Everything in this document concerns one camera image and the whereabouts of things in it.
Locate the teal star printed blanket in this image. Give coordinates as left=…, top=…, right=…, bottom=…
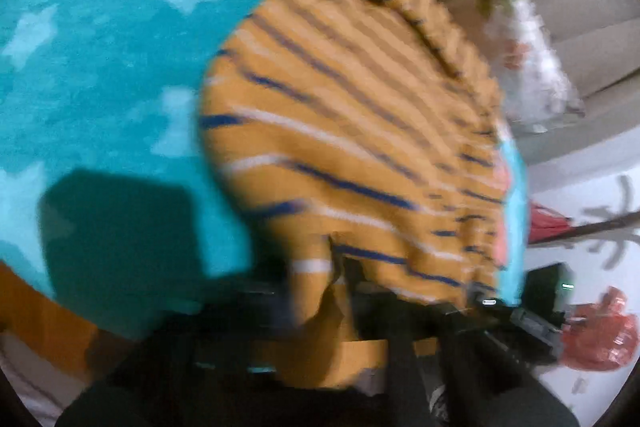
left=0, top=0, right=531, bottom=343

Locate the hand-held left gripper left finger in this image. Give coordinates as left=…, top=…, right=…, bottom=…
left=114, top=274, right=303, bottom=390

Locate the white leaf print pillow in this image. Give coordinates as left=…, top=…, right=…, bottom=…
left=475, top=0, right=587, bottom=135

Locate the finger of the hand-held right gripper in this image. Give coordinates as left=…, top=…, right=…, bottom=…
left=462, top=281, right=512, bottom=324

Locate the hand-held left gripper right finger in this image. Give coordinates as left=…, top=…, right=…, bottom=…
left=344, top=256, right=573, bottom=414

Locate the mustard striped knit sweater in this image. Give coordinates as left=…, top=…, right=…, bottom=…
left=197, top=0, right=512, bottom=390

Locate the red cloth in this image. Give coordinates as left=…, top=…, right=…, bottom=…
left=527, top=201, right=575, bottom=246

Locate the red plastic bag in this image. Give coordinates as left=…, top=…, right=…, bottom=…
left=559, top=286, right=640, bottom=373

